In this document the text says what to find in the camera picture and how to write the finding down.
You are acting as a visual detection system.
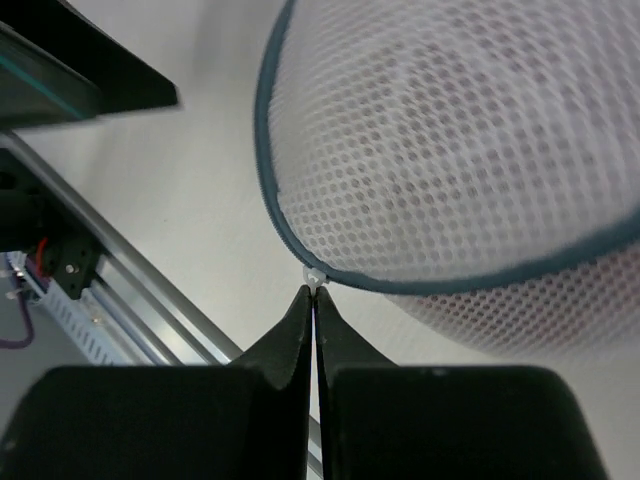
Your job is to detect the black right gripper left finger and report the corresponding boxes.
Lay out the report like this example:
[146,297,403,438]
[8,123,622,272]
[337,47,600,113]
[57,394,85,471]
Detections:
[1,287,313,479]

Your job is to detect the white slotted cable duct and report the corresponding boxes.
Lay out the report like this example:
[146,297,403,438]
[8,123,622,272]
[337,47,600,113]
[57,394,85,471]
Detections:
[5,252,130,365]

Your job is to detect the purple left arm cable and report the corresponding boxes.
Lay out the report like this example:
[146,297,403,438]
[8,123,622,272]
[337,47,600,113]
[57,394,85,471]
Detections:
[0,294,35,350]

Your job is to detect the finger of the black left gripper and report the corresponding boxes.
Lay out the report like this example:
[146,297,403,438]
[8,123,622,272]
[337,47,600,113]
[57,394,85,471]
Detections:
[1,1,178,129]

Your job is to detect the aluminium front rail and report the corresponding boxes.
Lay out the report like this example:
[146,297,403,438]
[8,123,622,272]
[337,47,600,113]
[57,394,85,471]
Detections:
[1,134,322,478]

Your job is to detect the blue-trimmed mesh laundry bag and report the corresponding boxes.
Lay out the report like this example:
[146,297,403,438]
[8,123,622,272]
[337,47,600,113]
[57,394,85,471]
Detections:
[254,1,639,357]

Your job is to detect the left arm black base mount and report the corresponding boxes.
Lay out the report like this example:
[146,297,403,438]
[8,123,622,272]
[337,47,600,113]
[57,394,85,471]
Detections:
[1,147,104,300]

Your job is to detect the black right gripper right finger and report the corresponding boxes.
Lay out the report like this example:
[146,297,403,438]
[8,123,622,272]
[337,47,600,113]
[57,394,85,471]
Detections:
[314,289,607,479]

